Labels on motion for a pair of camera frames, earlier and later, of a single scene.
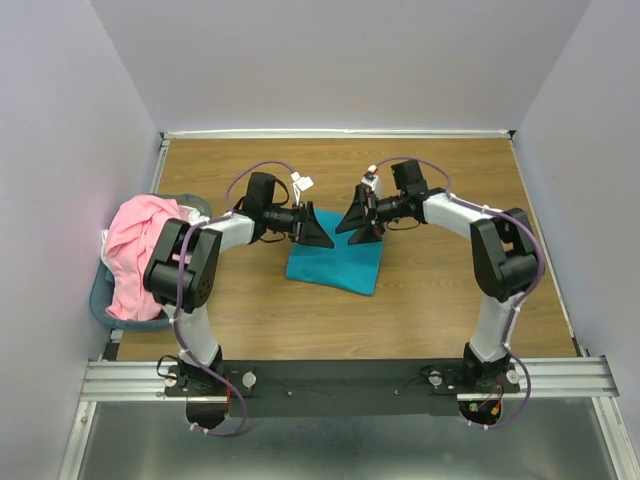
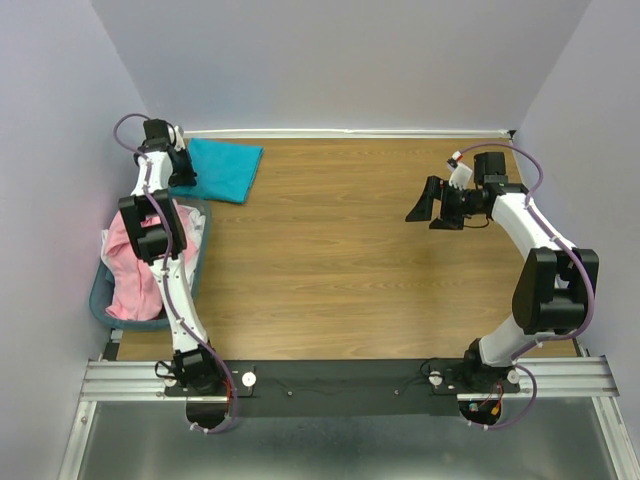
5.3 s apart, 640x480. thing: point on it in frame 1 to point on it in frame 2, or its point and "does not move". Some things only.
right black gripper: [354, 218] to [422, 210]
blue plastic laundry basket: [102, 289] does not move
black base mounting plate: [278, 388] does not move
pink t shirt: [131, 236] does not move
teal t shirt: [354, 267] to [224, 171]
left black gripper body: [297, 225] to [182, 171]
